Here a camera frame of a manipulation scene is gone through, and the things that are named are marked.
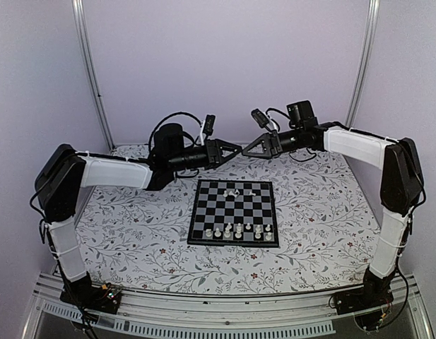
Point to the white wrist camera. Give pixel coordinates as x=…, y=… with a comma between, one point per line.
x=264, y=120
x=206, y=128

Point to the floral patterned table mat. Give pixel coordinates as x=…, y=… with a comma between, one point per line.
x=327, y=233

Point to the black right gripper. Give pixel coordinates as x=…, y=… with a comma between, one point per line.
x=270, y=145

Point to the black and white chessboard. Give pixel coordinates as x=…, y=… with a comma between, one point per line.
x=211, y=210

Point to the aluminium frame post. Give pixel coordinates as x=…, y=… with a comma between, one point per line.
x=368, y=41
x=84, y=43

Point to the right aluminium frame post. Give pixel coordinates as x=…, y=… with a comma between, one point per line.
x=368, y=41

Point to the white bishop chess piece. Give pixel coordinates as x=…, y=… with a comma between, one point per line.
x=238, y=233
x=227, y=233

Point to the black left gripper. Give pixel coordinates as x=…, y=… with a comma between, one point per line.
x=215, y=149

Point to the white piece showing black base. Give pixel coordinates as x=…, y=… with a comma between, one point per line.
x=234, y=193

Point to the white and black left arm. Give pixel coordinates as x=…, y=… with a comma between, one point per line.
x=58, y=185

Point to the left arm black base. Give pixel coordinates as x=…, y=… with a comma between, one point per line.
x=82, y=293

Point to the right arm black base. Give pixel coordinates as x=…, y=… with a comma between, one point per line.
x=374, y=298

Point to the aluminium front rail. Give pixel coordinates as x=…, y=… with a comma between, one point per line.
x=151, y=314

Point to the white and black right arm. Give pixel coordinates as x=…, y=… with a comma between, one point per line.
x=402, y=185

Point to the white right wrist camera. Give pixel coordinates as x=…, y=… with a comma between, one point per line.
x=264, y=120

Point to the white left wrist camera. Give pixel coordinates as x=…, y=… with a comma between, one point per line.
x=206, y=128

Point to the left aluminium frame post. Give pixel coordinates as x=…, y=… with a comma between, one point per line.
x=84, y=43

